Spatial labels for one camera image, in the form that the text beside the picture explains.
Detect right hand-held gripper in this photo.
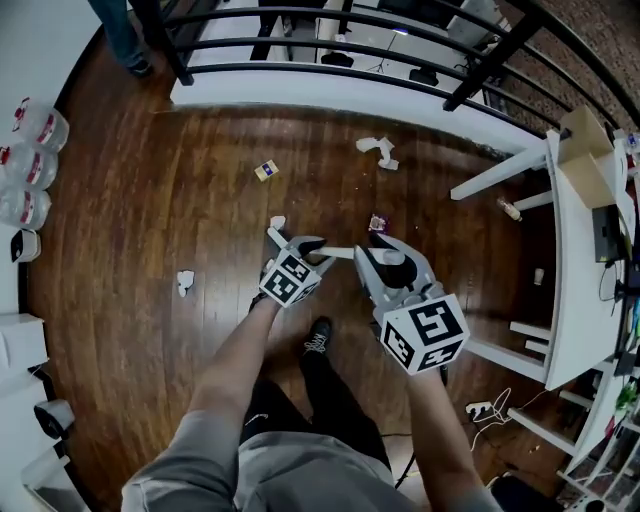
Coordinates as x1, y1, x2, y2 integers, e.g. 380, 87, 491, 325
353, 234, 471, 376

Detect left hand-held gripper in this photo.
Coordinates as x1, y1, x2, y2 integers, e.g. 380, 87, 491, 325
258, 235, 337, 309

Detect person's right forearm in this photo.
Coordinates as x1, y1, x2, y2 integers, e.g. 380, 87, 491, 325
407, 367, 476, 491

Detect person's left forearm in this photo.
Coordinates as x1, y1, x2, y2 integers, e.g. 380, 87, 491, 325
192, 294, 281, 416

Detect person's left black shoe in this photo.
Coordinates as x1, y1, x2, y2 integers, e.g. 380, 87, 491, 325
302, 316, 334, 356

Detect person's black trousers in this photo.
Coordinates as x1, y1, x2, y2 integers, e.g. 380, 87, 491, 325
239, 349, 391, 471

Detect white power strip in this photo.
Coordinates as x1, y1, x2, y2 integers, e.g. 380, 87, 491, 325
464, 399, 494, 422

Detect white table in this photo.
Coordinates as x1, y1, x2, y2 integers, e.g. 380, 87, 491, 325
449, 127, 631, 391

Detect black electronic box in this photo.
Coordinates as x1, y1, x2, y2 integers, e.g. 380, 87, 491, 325
592, 204, 626, 264

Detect person's grey shirt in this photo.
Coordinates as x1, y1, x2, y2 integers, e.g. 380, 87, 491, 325
121, 409, 501, 512

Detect open cardboard box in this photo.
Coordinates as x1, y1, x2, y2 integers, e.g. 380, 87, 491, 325
557, 105, 621, 209

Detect black metal railing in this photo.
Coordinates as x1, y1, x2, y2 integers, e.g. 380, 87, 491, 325
144, 0, 640, 144

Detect large white paper sheet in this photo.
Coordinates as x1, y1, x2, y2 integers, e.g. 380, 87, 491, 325
612, 129, 640, 236

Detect small white black bin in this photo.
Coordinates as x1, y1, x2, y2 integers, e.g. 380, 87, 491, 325
10, 228, 41, 264
33, 398, 76, 441

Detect white cabinet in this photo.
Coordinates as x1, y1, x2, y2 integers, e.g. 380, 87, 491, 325
0, 312, 50, 381

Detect white low furniture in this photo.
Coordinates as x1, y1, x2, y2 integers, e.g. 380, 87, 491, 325
19, 449, 91, 512

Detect white power cable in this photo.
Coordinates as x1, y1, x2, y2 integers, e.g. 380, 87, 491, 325
469, 387, 551, 447

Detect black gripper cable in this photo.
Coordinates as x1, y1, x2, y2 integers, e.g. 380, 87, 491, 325
394, 449, 416, 491

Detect black lamp cable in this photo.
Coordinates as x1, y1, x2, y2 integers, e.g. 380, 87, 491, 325
599, 259, 631, 301

